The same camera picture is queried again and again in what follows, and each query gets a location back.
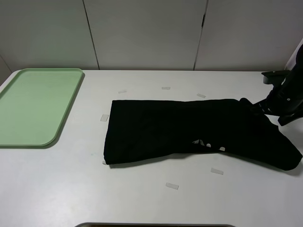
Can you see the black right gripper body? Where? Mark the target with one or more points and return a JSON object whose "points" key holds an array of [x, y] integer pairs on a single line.
{"points": [[286, 102]]}

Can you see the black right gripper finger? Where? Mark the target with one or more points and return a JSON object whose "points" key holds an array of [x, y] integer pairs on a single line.
{"points": [[260, 108]]}

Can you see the black short sleeve shirt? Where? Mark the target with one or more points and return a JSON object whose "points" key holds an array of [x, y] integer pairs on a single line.
{"points": [[143, 129]]}

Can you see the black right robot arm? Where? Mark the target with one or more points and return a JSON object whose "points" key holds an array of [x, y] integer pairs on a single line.
{"points": [[296, 73]]}

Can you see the green plastic tray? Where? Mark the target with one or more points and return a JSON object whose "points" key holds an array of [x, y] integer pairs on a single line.
{"points": [[34, 105]]}

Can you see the clear tape front right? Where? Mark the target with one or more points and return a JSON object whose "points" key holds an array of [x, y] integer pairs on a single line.
{"points": [[216, 171]]}

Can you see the clear tape front centre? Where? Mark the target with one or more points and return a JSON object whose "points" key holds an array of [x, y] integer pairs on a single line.
{"points": [[173, 186]]}

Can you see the clear tape left edge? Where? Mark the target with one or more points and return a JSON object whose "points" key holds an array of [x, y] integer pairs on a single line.
{"points": [[104, 117]]}

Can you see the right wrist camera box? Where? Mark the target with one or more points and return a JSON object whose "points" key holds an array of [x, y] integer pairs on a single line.
{"points": [[274, 77]]}

